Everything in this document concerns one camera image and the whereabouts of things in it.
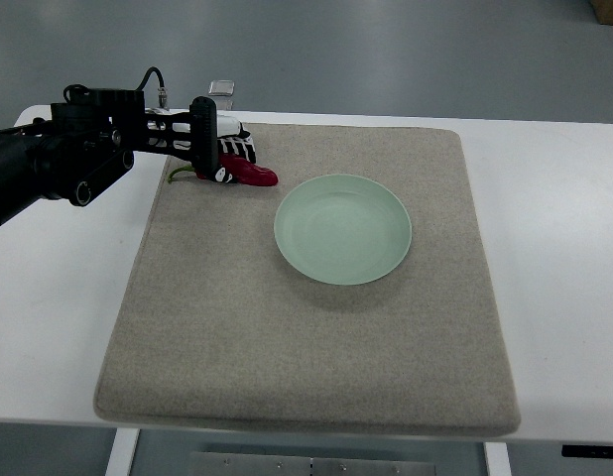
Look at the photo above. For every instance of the beige felt mat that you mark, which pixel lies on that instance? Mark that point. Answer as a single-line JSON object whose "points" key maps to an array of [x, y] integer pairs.
{"points": [[217, 329]]}

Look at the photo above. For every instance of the white table leg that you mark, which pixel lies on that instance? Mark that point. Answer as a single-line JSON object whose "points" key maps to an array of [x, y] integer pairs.
{"points": [[122, 453], [497, 459]]}

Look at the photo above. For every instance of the white left table leg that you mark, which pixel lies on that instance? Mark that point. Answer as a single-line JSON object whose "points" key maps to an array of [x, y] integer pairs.
{"points": [[122, 453]]}

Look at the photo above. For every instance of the light green plate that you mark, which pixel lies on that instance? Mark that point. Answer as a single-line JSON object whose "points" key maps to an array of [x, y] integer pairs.
{"points": [[343, 230]]}

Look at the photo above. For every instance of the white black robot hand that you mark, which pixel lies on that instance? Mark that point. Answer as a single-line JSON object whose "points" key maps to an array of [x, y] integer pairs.
{"points": [[236, 149]]}

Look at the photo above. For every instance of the white right table leg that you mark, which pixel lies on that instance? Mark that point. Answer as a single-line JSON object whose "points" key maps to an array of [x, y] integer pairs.
{"points": [[497, 459]]}

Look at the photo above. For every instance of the cardboard box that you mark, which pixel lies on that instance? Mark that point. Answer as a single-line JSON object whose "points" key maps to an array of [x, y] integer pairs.
{"points": [[603, 10]]}

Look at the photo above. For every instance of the red pepper green stem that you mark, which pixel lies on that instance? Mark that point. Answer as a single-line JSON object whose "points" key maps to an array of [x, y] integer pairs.
{"points": [[254, 173]]}

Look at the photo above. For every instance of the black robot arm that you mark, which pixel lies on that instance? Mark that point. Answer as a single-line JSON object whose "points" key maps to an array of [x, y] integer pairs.
{"points": [[90, 142]]}

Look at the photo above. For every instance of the black table control panel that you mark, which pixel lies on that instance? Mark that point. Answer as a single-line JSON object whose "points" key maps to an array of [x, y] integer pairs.
{"points": [[587, 451]]}

